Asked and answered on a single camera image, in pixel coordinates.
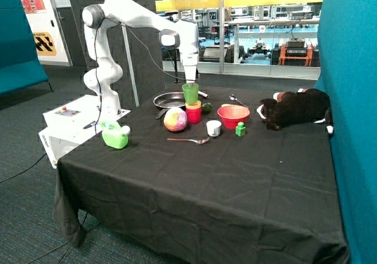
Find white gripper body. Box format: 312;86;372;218
180;53;199;83

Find green plastic cup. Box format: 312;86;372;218
182;82;199;104

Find yellow plastic cup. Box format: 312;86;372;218
186;100;201;110

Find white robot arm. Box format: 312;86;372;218
82;0;199;120

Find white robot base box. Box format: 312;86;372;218
39;95;101;169

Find red marker pen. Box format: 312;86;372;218
198;91;209;98

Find black frying pan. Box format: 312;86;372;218
153;92;186;120

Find black tripod stand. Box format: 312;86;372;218
164;10;180;84

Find green toy pepper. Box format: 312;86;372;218
201;103;213;114

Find metal spoon back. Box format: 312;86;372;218
229;94;248;108

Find metal spoon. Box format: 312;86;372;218
229;94;248;108
167;137;210;144

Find pink plastic cup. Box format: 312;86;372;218
186;108;201;124

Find multicolour plush ball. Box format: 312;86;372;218
163;107;187;132

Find red plastic bowl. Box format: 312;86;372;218
217;105;250;129

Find white small cup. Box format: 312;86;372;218
206;120;222;137

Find metal spoon front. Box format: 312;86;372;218
167;137;210;144

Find green toy block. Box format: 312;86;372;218
235;122;246;137

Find orange black machine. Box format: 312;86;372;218
278;38;313;67

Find green toy watering can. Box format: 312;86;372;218
100;120;131;149

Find black pen on base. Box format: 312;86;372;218
83;121;98;130

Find black tablecloth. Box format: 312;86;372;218
54;87;350;263

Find black brown plush dog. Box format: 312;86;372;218
257;88;334;136

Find black yellow sign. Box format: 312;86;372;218
33;32;57;57

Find teal partition right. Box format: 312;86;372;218
316;0;376;263

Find teal sofa left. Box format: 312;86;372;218
0;0;49;95

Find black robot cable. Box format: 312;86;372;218
0;18;195;184

